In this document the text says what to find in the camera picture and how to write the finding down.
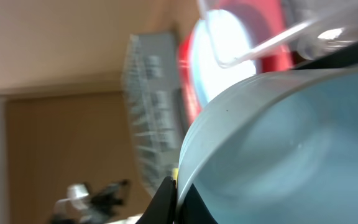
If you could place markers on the clear plastic bin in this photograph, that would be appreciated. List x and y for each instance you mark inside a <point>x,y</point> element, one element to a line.
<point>313,29</point>

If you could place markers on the light blue small bowl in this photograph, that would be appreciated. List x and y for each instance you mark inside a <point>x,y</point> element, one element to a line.
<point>279,147</point>

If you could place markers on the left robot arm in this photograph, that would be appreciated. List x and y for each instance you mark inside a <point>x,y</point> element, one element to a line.
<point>82,205</point>

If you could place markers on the grey plastic dishwasher rack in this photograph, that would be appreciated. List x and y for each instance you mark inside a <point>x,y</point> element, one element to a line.
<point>154,105</point>

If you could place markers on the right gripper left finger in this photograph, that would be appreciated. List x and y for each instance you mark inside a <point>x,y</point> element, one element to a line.
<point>161,209</point>

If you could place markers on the light blue round plate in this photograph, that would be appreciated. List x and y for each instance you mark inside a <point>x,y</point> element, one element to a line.
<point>225,62</point>

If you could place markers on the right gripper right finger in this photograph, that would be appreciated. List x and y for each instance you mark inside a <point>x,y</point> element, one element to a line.
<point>193,210</point>

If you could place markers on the red plastic serving tray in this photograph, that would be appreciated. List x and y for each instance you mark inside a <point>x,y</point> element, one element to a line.
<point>264,19</point>

